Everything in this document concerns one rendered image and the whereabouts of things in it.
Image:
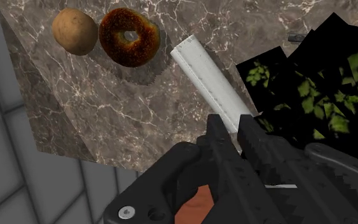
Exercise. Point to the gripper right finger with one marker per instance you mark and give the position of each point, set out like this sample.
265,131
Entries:
321,180

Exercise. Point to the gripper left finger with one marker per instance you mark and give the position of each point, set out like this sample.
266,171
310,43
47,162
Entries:
154,183

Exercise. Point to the white cylinder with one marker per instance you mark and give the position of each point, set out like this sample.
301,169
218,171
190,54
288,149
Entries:
209,80

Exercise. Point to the reddish brown object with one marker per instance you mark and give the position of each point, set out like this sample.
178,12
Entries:
194,206

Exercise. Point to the dark green leafy plant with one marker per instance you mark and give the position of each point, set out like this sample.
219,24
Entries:
321,102

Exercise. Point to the small grey flat object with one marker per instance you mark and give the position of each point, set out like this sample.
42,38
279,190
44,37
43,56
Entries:
296,37

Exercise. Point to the dark brown bagel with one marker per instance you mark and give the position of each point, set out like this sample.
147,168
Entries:
116,43

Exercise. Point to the brown potato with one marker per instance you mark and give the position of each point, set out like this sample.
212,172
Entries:
74,31

